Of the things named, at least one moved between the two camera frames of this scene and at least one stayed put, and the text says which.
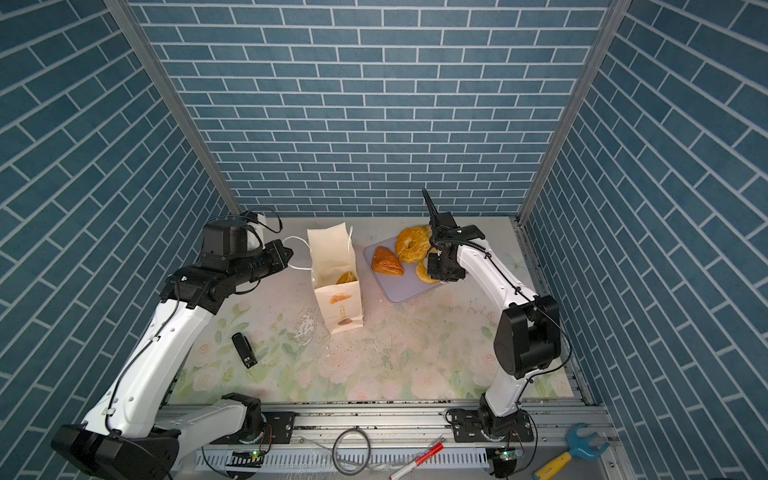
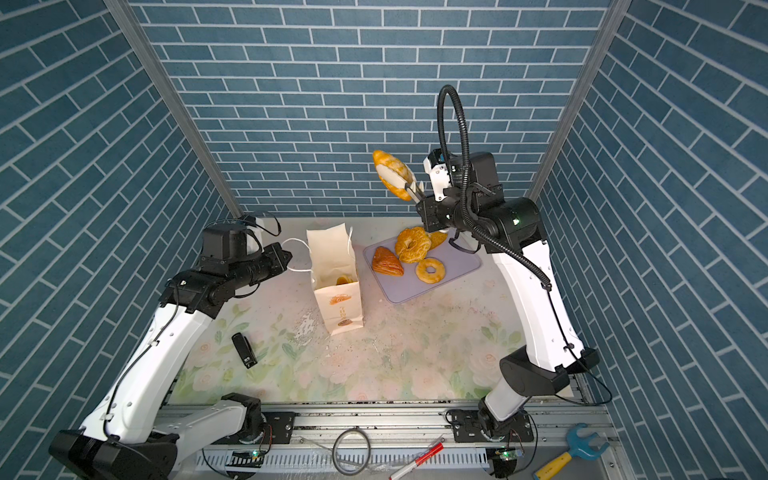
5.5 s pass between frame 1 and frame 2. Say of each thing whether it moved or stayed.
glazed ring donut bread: stayed
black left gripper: stayed
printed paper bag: stayed
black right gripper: moved
